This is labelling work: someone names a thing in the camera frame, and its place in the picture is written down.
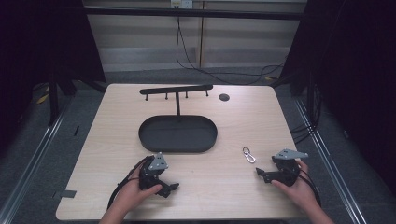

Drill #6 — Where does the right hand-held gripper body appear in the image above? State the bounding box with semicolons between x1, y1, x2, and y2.
270;148;309;188

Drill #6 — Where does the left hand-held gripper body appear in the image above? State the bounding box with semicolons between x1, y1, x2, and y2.
138;151;169;191

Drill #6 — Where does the person's right hand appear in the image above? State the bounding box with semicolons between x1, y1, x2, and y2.
271;160;320;213

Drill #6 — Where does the person's left hand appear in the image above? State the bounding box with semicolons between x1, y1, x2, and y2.
115;176;163;217

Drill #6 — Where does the silver carabiner keyring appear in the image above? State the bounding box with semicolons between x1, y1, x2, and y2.
242;147;257;164

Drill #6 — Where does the black key rack with tray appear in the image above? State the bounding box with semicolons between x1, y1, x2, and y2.
137;84;219;154

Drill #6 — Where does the grey tape strip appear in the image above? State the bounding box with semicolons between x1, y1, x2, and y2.
51;189;78;201

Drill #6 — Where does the dark curtain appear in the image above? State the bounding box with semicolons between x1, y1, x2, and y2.
0;0;107;153
278;0;396;195

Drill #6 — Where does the black metal stand leg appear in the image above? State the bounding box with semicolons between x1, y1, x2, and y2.
47;78;61;127

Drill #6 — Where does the yellow floor tape piece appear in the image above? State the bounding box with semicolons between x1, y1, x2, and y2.
35;92;50;105

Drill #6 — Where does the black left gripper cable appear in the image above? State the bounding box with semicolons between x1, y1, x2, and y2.
106;156;150;210

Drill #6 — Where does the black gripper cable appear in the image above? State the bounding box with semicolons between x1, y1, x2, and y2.
298;168;322;207
106;156;150;210

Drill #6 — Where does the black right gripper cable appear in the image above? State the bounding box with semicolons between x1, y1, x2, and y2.
298;168;322;207

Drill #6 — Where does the metal floor rail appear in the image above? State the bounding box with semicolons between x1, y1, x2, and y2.
0;101;73;224
293;98;369;224

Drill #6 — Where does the bundle of black floor cables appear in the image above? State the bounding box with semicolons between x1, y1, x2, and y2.
290;83;323;145

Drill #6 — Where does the black hanging wall cable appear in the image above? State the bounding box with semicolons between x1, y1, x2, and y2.
175;15;286;86

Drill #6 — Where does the white wall socket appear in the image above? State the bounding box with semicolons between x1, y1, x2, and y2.
170;0;194;9

